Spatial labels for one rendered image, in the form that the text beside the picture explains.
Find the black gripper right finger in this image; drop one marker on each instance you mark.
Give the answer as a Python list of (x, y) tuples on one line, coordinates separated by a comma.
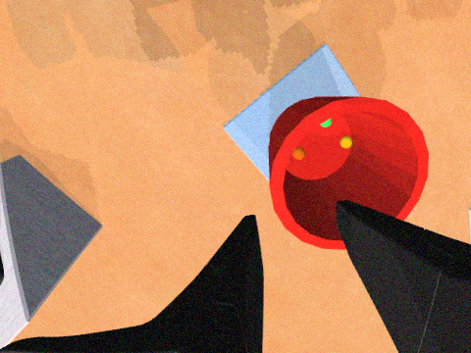
[(419, 280)]

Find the orange marble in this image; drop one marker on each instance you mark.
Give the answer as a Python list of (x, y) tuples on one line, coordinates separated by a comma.
[(299, 153)]

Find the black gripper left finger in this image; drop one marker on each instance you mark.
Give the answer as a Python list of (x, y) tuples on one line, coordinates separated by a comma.
[(221, 311)]

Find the yellow marble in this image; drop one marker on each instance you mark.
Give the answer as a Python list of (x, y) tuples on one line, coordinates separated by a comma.
[(345, 142)]

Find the red cup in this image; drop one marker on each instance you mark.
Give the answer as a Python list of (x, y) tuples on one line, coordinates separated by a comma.
[(385, 169)]

